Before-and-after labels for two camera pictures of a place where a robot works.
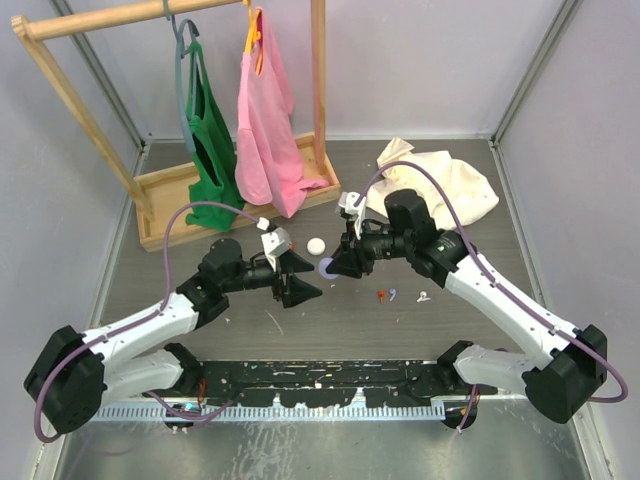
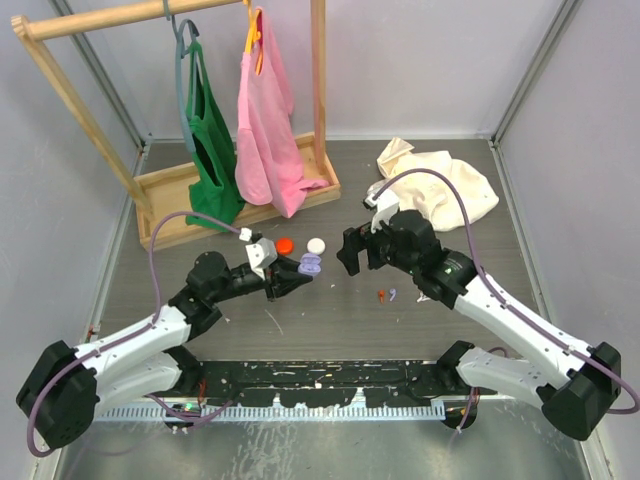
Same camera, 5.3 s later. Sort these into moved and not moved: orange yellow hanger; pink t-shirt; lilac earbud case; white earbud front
Moved: lilac earbud case
Not moved: pink t-shirt; orange yellow hanger; white earbud front
